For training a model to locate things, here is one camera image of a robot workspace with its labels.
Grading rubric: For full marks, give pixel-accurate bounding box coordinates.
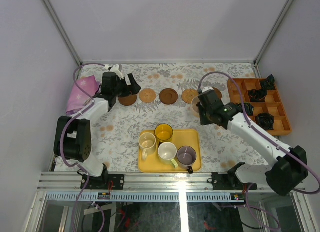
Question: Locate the yellow glass cup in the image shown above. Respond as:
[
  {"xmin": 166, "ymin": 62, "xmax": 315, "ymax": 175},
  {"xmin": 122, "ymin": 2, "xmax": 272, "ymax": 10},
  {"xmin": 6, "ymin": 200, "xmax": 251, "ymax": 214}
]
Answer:
[{"xmin": 154, "ymin": 123, "xmax": 174, "ymax": 143}]

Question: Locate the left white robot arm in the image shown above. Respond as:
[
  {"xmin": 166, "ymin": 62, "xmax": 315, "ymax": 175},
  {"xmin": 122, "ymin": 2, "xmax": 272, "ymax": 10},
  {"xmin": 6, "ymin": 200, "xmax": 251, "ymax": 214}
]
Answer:
[{"xmin": 53, "ymin": 66, "xmax": 142, "ymax": 190}]

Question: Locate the orange compartment organizer tray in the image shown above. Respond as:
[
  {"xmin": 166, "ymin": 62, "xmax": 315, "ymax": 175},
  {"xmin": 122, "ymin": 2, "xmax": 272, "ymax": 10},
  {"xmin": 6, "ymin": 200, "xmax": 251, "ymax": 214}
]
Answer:
[{"xmin": 227, "ymin": 78, "xmax": 292, "ymax": 136}]

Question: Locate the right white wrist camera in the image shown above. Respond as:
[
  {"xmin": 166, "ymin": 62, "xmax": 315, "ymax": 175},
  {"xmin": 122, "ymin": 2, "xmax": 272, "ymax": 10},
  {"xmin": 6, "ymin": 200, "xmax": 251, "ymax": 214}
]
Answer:
[{"xmin": 199, "ymin": 86, "xmax": 214, "ymax": 94}]

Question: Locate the woven rattan coaster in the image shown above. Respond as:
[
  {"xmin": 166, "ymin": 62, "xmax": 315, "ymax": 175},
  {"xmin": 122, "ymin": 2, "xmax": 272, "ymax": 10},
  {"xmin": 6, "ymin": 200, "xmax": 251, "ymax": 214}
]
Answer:
[
  {"xmin": 181, "ymin": 89, "xmax": 198, "ymax": 104},
  {"xmin": 139, "ymin": 88, "xmax": 157, "ymax": 103}
]

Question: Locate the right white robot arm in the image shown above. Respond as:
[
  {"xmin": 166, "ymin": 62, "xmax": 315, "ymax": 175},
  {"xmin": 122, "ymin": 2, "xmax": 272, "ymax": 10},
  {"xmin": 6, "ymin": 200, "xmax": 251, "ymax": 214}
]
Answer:
[{"xmin": 197, "ymin": 89, "xmax": 308, "ymax": 196}]

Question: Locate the black item top compartment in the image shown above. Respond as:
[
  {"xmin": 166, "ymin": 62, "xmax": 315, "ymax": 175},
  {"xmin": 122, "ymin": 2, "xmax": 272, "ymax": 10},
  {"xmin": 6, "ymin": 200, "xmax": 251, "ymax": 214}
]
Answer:
[{"xmin": 260, "ymin": 74, "xmax": 276, "ymax": 90}]

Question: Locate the purple snowflake cloth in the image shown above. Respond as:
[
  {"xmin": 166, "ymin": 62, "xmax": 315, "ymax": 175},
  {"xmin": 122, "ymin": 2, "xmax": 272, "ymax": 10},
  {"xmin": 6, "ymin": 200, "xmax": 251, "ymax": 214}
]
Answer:
[{"xmin": 66, "ymin": 75, "xmax": 100, "ymax": 116}]

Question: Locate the blue slotted cable duct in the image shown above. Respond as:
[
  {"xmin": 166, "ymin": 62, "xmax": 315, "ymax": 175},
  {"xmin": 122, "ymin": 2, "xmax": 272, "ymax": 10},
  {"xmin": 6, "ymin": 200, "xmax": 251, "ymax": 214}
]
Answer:
[{"xmin": 46, "ymin": 192, "xmax": 232, "ymax": 202}]

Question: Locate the aluminium frame rail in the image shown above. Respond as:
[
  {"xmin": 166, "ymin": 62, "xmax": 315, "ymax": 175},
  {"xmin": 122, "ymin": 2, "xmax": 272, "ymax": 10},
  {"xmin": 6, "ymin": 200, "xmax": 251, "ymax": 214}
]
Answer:
[{"xmin": 37, "ymin": 171, "xmax": 307, "ymax": 193}]

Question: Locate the white green-handled mug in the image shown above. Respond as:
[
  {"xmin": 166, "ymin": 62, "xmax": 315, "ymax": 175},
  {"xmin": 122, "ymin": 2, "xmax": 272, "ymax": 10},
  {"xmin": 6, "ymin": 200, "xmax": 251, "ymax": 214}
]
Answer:
[{"xmin": 157, "ymin": 142, "xmax": 179, "ymax": 168}]

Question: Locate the black item left compartment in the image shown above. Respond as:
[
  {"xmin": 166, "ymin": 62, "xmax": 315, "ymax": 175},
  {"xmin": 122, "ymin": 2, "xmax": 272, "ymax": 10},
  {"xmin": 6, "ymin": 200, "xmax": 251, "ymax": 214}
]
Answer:
[{"xmin": 236, "ymin": 102, "xmax": 254, "ymax": 116}]

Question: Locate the small black clip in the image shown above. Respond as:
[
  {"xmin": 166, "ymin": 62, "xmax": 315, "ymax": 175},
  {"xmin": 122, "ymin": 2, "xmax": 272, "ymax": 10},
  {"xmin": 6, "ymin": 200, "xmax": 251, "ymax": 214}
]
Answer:
[{"xmin": 187, "ymin": 166, "xmax": 194, "ymax": 175}]

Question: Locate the yellow serving tray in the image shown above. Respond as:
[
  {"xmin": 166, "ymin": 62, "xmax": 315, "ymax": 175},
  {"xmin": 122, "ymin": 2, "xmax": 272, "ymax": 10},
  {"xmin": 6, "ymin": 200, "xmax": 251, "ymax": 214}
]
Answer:
[{"xmin": 137, "ymin": 128, "xmax": 202, "ymax": 173}]

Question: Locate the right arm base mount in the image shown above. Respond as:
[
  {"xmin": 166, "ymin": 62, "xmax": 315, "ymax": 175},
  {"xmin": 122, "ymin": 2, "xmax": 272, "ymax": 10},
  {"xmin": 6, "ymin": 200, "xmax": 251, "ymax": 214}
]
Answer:
[{"xmin": 210, "ymin": 162, "xmax": 257, "ymax": 194}]

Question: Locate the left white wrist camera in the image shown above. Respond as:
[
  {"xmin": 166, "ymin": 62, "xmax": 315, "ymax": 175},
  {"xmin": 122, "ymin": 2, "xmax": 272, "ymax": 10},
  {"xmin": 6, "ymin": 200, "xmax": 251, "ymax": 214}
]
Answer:
[{"xmin": 104, "ymin": 64, "xmax": 125, "ymax": 80}]

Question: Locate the purple mug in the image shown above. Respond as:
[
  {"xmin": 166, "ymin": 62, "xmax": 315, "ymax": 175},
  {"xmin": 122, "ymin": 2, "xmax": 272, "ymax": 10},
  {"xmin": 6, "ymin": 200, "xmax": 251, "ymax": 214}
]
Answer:
[{"xmin": 176, "ymin": 146, "xmax": 197, "ymax": 171}]

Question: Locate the black coiled item lower compartment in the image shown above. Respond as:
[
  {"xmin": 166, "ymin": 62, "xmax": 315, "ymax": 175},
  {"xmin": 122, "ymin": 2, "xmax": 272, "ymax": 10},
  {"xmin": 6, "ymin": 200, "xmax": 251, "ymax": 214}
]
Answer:
[{"xmin": 255, "ymin": 113, "xmax": 275, "ymax": 131}]

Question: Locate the cream mug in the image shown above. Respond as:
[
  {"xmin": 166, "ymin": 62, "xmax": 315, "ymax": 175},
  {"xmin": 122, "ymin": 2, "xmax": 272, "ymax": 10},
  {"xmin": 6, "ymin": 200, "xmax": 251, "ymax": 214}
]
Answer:
[{"xmin": 138, "ymin": 132, "xmax": 157, "ymax": 161}]

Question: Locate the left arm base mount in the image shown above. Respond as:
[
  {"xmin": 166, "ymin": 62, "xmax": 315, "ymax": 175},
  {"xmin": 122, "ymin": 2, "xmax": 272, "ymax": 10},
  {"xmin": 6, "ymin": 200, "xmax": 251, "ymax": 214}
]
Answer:
[{"xmin": 77, "ymin": 165, "xmax": 125, "ymax": 191}]

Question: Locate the pink mug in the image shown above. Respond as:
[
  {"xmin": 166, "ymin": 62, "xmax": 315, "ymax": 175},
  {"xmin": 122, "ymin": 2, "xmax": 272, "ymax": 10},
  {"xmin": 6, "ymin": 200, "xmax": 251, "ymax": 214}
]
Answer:
[{"xmin": 190, "ymin": 96, "xmax": 200, "ymax": 118}]

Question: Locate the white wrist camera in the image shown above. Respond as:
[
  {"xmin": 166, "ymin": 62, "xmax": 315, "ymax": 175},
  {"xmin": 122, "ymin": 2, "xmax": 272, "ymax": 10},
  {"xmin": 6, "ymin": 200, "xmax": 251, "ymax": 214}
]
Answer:
[
  {"xmin": 199, "ymin": 86, "xmax": 214, "ymax": 94},
  {"xmin": 104, "ymin": 64, "xmax": 125, "ymax": 80}
]

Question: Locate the dark wooden coaster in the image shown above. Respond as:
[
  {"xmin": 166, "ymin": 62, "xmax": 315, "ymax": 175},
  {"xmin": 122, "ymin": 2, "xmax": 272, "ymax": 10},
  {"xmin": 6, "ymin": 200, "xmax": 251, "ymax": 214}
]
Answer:
[
  {"xmin": 212, "ymin": 87, "xmax": 223, "ymax": 101},
  {"xmin": 118, "ymin": 94, "xmax": 137, "ymax": 106},
  {"xmin": 159, "ymin": 88, "xmax": 178, "ymax": 105}
]

